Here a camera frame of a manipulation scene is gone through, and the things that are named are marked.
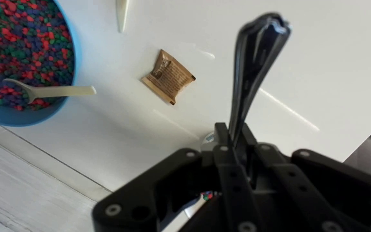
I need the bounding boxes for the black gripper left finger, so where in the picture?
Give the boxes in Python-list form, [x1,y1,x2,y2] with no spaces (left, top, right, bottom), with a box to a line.
[92,121,255,232]

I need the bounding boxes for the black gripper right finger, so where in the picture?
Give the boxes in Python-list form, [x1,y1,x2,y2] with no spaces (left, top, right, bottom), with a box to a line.
[235,124,371,232]

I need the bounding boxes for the white plastic spoon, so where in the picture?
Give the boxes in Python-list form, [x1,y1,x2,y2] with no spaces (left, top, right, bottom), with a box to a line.
[2,77,98,106]

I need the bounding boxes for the blue bowl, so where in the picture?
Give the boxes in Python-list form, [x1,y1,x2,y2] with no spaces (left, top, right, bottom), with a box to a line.
[0,0,85,129]

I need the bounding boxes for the colourful bead contents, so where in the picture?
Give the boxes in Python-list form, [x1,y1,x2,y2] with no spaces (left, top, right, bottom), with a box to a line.
[0,0,76,113]

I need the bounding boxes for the brown paper packet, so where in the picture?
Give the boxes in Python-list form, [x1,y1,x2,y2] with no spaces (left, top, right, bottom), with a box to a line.
[141,48,197,106]

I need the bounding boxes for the short pale stir stick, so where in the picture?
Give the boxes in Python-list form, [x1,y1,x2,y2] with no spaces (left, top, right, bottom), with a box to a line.
[115,0,130,34]

